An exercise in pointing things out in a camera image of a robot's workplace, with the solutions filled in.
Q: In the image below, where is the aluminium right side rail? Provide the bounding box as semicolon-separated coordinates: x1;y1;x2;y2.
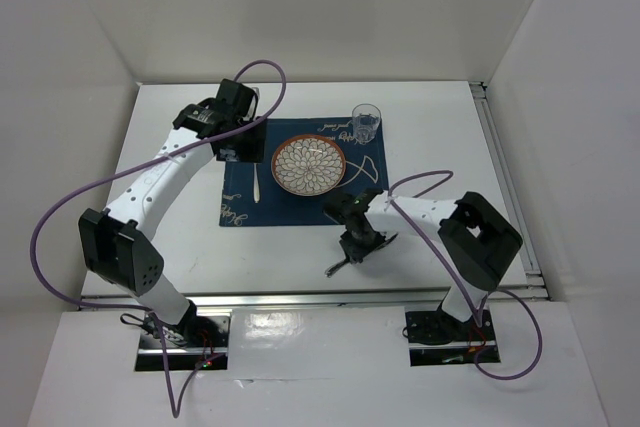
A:
469;82;548;297

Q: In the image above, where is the aluminium rail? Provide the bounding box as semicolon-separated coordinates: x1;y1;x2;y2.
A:
469;82;548;297
84;286;550;308

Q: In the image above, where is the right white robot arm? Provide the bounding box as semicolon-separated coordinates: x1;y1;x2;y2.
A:
323;189;523;339

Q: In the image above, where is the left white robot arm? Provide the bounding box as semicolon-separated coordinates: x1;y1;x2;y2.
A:
79;79;267;346

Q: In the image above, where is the blue fish placemat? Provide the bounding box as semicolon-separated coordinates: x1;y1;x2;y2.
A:
219;117;389;228

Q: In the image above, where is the silver table knife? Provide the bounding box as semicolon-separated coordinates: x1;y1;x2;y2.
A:
324;245;374;278

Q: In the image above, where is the floral ceramic plate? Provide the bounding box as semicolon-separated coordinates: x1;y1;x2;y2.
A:
271;134;346;197

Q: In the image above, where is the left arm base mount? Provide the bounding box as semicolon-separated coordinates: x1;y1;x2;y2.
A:
120;312;231;372

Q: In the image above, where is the silver fork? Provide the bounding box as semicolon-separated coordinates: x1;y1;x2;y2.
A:
253;163;261;204

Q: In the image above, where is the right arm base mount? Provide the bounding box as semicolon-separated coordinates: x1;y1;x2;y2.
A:
401;309;500;367

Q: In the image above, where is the aluminium front rail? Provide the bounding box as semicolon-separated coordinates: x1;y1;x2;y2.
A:
84;286;550;308

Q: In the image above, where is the clear drinking glass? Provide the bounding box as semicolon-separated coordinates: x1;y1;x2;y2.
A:
352;103;381;144

